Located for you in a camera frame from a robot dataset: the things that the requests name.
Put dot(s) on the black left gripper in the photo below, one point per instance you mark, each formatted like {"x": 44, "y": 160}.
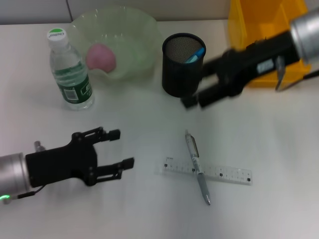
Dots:
{"x": 62, "y": 164}

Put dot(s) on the blue sheathed scissors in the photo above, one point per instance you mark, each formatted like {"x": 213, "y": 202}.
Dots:
{"x": 197, "y": 56}

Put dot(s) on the black mesh pen holder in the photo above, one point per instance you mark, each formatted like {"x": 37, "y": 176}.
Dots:
{"x": 177, "y": 82}

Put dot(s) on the yellow plastic bin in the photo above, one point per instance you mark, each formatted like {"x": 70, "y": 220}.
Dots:
{"x": 239, "y": 32}

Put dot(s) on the pale green glass fruit plate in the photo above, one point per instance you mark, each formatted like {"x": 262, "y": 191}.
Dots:
{"x": 129, "y": 30}

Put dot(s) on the clear plastic ruler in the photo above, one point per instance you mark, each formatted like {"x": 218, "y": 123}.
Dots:
{"x": 224, "y": 174}

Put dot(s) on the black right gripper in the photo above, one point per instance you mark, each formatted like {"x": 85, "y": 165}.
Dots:
{"x": 254, "y": 62}

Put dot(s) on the pink toy peach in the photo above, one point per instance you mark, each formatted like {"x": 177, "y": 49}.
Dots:
{"x": 99, "y": 58}

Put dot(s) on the grey clear ballpoint pen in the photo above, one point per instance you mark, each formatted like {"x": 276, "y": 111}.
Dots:
{"x": 195, "y": 159}

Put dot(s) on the clear water bottle green label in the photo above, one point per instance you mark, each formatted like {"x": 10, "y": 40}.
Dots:
{"x": 72, "y": 87}

